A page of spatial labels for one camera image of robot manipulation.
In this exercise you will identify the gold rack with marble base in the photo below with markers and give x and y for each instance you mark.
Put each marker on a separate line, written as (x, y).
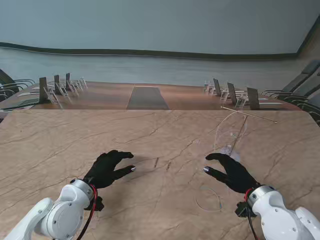
(250, 115)

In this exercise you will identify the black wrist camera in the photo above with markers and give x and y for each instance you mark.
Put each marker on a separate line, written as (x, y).
(96, 203)
(242, 210)

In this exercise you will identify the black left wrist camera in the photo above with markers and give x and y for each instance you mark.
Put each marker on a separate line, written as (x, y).
(96, 203)

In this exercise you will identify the clear acrylic name plate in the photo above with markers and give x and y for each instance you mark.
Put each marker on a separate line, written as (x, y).
(62, 90)
(52, 96)
(240, 102)
(224, 95)
(206, 86)

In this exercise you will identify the dark upright desk panel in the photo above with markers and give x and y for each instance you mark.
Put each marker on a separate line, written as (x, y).
(217, 87)
(232, 93)
(57, 83)
(68, 80)
(43, 90)
(253, 98)

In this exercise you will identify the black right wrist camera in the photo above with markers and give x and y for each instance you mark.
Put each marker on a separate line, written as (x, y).
(242, 210)

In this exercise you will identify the dark office chair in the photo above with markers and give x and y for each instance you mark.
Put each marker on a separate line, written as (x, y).
(300, 77)
(5, 96)
(307, 92)
(312, 107)
(15, 83)

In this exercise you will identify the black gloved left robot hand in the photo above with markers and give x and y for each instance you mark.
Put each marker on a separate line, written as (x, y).
(105, 170)

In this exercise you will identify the brown conference table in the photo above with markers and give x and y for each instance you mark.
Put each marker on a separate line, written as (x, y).
(105, 97)

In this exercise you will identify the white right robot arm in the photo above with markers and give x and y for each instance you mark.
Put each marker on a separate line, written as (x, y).
(280, 215)

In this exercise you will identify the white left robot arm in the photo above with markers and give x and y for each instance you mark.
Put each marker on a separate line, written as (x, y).
(62, 212)

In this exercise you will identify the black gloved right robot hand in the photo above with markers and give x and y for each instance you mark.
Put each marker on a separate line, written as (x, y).
(237, 177)

